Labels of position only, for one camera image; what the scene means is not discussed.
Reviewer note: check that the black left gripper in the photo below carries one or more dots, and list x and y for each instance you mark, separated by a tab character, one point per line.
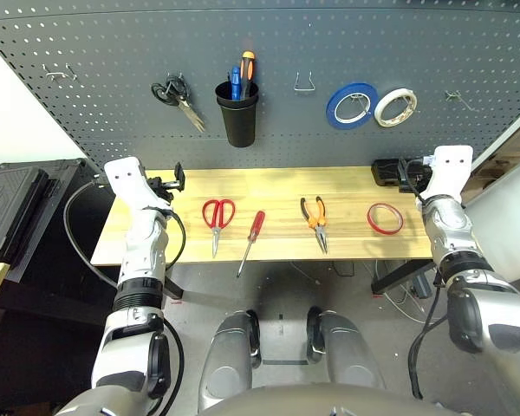
160	186

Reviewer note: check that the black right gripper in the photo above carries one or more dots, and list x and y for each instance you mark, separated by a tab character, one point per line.
411	177

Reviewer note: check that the red tape roll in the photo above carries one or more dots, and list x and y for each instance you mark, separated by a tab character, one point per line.
368	218

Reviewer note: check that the orange black needle-nose pliers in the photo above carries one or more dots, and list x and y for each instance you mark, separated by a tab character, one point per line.
316	222

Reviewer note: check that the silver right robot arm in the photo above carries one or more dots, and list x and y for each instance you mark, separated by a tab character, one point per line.
455	242

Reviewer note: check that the small metal pegboard hook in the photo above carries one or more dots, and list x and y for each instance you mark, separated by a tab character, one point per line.
457	96

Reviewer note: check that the dark grey pegboard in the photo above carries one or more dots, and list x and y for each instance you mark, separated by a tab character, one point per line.
112	65

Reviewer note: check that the white tape roll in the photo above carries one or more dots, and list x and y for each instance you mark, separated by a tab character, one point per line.
379	108

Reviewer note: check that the black plastic cup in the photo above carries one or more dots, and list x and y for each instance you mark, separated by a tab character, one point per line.
241	125

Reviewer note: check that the black metal table leg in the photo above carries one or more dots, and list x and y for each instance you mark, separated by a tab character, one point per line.
398	277
173	281

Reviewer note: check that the blue tape roll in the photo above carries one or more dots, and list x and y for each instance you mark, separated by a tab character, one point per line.
331	108

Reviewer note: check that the brown wooden crate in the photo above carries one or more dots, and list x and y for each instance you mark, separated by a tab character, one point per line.
515	147

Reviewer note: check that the black power adapter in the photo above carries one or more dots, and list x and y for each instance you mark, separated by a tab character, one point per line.
421	287

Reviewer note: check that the black cabinet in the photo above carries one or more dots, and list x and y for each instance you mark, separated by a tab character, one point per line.
56	260

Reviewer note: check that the double prong metal hook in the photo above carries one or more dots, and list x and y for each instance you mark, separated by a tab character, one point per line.
54	76

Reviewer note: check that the black hard carrying case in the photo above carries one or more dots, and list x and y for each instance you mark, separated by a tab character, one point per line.
8	208

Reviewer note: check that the silver right robot leg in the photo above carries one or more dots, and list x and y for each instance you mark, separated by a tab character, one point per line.
346	355

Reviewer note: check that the silver robot leg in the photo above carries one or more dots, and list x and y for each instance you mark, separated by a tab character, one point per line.
346	355
229	359

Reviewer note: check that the silver left robot leg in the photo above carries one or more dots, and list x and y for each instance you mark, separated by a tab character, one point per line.
229	359

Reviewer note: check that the grey robot torso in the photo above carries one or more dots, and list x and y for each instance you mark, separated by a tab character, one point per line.
320	403

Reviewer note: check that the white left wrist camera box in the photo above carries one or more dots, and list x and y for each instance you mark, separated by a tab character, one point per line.
125	177

